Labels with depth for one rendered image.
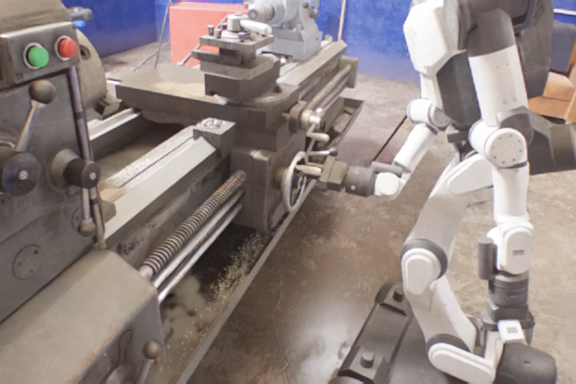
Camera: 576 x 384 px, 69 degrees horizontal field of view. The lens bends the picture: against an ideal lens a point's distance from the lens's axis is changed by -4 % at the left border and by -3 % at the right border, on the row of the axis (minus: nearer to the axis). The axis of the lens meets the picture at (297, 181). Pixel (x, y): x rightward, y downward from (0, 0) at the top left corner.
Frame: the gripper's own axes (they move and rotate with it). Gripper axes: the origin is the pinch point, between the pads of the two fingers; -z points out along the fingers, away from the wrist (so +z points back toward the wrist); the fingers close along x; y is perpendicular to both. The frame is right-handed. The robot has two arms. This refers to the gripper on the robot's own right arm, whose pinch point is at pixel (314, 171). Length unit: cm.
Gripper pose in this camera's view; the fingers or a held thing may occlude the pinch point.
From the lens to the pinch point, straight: 134.9
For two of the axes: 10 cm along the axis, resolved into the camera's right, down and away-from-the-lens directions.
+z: 9.4, 2.2, -2.5
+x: 3.2, -8.2, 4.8
